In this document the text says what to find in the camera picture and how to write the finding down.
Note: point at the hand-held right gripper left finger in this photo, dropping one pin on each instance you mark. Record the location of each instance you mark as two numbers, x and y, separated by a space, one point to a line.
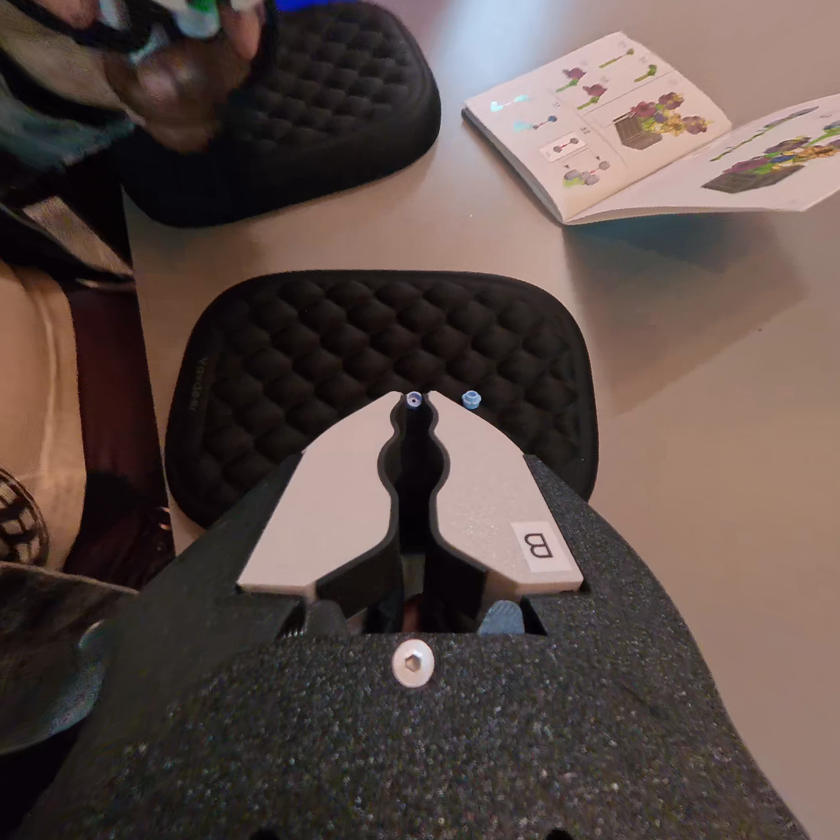
321 518

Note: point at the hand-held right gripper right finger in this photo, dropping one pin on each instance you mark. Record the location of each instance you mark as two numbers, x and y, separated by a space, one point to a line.
492 512

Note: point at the small blue lego stud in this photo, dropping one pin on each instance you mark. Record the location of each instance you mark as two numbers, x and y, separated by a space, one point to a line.
415 401
471 400

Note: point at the person's left hand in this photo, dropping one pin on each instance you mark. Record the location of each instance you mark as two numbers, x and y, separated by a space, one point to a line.
177 98

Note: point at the black quilted wrist pad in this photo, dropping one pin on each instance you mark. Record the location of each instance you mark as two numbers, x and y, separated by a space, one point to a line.
328 341
341 98

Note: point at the dark denim jacket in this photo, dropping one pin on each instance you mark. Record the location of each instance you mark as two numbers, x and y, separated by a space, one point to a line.
39 623

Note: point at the beige trousers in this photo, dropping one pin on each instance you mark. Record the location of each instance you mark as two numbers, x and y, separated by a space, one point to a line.
33 367

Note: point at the white instruction booklet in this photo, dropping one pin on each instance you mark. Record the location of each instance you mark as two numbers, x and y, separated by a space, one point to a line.
656 164

